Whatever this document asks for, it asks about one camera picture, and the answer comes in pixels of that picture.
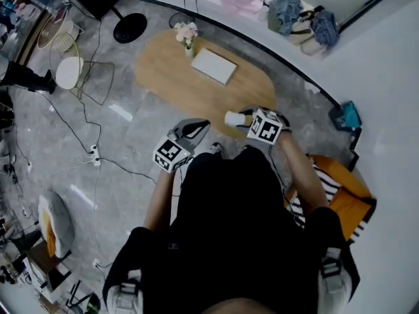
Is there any black round lamp base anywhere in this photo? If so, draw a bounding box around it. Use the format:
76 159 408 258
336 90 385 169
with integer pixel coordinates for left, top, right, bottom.
62 0 148 44

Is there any vase of pink flowers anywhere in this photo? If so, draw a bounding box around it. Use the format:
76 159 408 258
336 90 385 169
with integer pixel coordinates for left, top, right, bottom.
173 21 199 58

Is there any white wire-frame chair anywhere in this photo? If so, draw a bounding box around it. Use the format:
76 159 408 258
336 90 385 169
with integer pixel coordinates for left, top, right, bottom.
48 31 115 106

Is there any black cable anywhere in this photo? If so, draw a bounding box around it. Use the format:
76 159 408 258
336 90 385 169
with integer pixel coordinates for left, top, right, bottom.
78 20 103 148
32 89 92 153
100 157 183 198
267 145 293 206

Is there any grey beanbag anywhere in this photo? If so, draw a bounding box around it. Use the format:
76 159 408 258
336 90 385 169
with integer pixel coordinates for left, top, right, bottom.
37 190 75 258

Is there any blue denim garment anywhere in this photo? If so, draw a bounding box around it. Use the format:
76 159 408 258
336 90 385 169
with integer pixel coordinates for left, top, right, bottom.
267 0 304 36

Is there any person's right forearm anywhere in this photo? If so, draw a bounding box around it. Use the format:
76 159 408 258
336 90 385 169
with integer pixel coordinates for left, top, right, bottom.
278 131 330 215

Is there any teal bag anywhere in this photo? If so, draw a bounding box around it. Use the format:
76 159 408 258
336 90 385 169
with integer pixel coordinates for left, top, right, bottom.
329 100 363 131

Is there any white flat box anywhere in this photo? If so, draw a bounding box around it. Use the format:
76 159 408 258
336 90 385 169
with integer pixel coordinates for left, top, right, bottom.
191 47 238 86

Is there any person's left forearm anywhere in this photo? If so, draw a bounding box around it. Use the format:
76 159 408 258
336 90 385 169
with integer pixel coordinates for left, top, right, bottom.
143 168 184 232

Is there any round beige side table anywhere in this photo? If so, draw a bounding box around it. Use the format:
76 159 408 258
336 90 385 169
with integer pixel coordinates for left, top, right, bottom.
35 9 85 50

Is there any blue patterned cloth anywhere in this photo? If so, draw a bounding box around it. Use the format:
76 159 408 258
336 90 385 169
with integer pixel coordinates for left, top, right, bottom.
310 10 340 48

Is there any black wire rack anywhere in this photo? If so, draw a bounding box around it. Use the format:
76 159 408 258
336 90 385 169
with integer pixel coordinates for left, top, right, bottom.
168 10 198 33

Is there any orange armchair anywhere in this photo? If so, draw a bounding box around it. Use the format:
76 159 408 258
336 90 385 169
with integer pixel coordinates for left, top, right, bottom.
284 154 377 245

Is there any white backpack strap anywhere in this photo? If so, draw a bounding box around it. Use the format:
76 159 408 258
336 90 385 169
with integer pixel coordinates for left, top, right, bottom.
319 247 348 314
107 278 143 314

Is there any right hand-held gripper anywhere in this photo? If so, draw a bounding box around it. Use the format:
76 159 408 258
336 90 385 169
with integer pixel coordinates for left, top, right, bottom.
234 107 292 147

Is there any small white cup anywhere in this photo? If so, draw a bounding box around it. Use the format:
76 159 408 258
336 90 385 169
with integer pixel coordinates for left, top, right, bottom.
224 111 246 126

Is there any dark wooden side table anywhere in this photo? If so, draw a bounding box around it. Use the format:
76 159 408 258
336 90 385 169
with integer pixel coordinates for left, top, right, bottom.
26 240 72 290

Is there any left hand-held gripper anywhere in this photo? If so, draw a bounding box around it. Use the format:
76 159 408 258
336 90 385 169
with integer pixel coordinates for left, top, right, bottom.
153 118 211 175

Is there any oval wooden coffee table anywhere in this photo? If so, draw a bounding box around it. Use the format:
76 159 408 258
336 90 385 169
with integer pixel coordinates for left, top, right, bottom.
134 28 276 139

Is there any person's black shirt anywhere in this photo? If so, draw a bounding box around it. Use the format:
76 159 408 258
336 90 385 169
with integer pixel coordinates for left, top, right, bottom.
101 145 361 314

